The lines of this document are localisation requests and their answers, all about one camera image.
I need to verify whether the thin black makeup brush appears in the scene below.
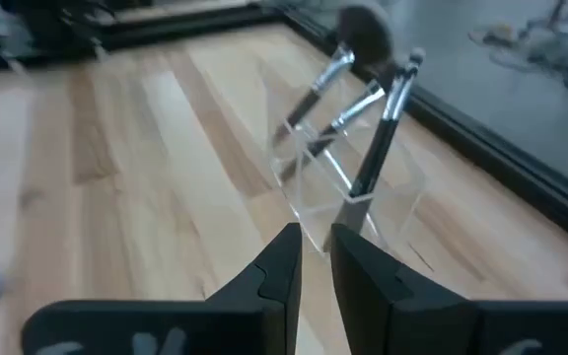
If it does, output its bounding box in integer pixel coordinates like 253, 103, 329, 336
332, 61, 408, 238
342, 46, 427, 238

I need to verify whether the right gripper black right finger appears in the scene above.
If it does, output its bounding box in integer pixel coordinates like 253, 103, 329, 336
330, 224, 568, 355

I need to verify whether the clear acrylic brush organizer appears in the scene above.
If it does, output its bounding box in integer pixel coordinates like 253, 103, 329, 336
263, 58, 428, 257

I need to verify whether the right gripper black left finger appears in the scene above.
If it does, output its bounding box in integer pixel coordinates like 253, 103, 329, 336
21, 222, 304, 355

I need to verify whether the black aluminium table frame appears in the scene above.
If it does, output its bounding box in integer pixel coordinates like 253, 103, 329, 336
0, 0, 568, 255

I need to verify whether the tangled grey cable bundle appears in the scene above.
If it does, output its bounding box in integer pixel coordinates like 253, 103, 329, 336
468, 0, 568, 95

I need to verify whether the medium dark-bristle makeup brush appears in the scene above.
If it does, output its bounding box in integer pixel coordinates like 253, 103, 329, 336
277, 63, 398, 184

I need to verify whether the large fluffy powder brush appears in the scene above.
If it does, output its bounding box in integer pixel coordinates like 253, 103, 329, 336
269, 3, 397, 149

